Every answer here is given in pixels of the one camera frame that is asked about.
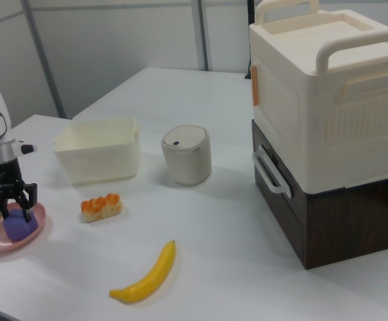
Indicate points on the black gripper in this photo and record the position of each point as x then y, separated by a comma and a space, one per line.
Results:
6, 179

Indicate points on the purple foam cube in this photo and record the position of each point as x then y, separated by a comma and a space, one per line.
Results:
19, 230

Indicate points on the orange glazed bread roll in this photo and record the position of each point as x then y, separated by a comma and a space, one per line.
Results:
100, 207

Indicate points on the cream plastic bin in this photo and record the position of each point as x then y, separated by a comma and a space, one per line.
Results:
97, 160

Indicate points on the yellow banana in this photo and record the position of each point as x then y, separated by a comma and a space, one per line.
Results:
154, 277

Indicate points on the small cream trash can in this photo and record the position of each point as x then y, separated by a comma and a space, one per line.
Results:
189, 160

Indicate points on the orange box latch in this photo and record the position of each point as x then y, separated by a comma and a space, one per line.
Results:
255, 87

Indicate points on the dark brown drawer cabinet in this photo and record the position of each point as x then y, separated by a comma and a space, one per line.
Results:
341, 227

